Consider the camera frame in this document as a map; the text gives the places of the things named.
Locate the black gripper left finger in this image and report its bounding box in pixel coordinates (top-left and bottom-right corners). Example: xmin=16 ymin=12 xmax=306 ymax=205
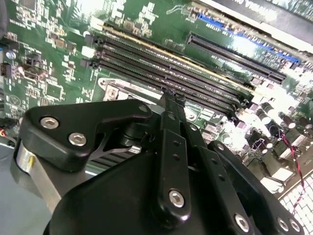
xmin=19 ymin=90 xmax=193 ymax=225

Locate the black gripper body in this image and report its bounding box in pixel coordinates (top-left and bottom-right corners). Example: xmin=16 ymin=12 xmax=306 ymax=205
xmin=43 ymin=119 xmax=235 ymax=235

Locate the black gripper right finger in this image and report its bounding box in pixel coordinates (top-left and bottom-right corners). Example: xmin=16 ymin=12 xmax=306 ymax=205
xmin=176 ymin=97 xmax=305 ymax=235

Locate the metal socket cover frame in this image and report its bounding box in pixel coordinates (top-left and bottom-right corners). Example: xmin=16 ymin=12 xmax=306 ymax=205
xmin=105 ymin=82 xmax=164 ymax=106

